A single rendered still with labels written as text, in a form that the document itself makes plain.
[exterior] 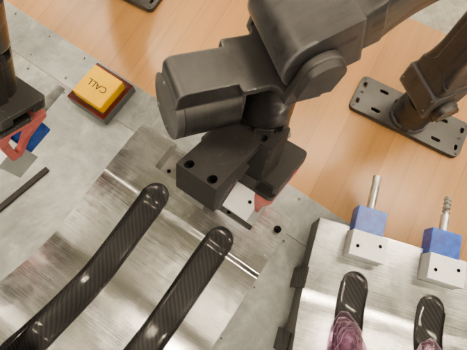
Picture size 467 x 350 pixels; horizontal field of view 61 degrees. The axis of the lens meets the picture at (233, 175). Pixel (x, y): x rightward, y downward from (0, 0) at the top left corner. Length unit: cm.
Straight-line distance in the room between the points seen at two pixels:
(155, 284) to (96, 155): 25
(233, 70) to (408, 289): 42
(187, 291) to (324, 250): 20
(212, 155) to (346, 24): 15
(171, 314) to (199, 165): 26
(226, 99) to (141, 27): 49
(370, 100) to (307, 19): 46
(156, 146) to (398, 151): 41
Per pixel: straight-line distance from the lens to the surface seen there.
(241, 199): 49
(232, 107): 33
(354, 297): 60
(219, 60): 32
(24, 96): 50
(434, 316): 64
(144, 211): 56
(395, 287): 61
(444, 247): 64
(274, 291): 63
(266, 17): 30
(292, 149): 44
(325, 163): 68
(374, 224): 60
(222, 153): 35
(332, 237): 59
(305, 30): 28
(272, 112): 36
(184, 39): 77
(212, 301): 54
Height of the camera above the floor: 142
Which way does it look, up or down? 73 degrees down
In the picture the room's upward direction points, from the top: 4 degrees clockwise
